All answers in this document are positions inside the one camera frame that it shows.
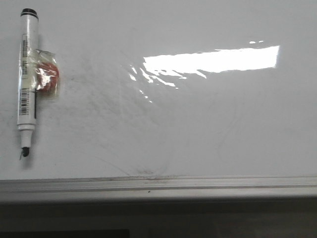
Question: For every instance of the red magnet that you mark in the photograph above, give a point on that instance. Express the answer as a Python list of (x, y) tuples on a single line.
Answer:
[(47, 73)]

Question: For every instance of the white whiteboard marker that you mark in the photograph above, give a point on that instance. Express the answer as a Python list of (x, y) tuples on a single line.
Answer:
[(27, 82)]

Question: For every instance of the white whiteboard surface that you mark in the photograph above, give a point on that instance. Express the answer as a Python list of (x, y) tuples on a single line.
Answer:
[(166, 88)]

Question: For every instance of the aluminium whiteboard frame rail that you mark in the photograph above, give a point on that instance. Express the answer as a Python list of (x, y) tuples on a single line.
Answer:
[(90, 190)]

